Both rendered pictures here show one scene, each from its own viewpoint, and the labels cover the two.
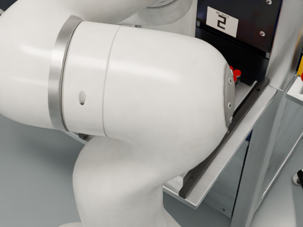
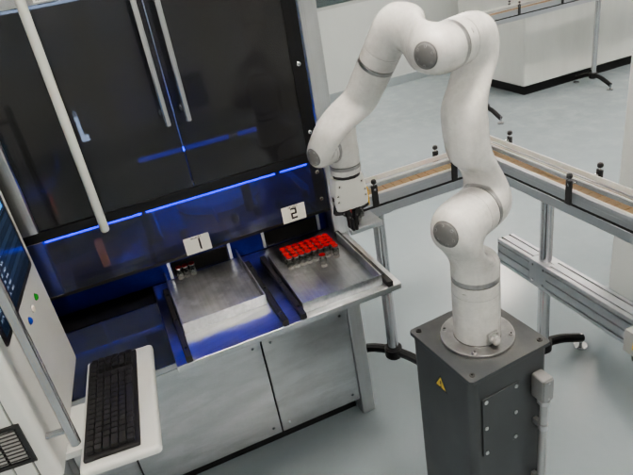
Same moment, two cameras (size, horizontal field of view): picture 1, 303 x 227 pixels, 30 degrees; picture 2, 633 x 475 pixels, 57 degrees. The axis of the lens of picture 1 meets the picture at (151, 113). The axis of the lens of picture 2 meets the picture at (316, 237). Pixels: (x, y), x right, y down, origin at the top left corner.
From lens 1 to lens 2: 1.23 m
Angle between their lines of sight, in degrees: 46
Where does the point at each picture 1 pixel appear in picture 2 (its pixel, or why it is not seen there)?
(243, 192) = (358, 355)
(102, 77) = (470, 20)
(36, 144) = not seen: outside the picture
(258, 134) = not seen: hidden behind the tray
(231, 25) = (300, 210)
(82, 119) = (475, 40)
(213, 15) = (286, 213)
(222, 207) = (350, 394)
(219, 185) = (340, 371)
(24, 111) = (461, 46)
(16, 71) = (451, 30)
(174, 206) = (318, 440)
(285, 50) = not seen: hidden behind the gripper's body
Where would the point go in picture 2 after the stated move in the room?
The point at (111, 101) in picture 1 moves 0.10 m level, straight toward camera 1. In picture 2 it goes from (478, 26) to (530, 22)
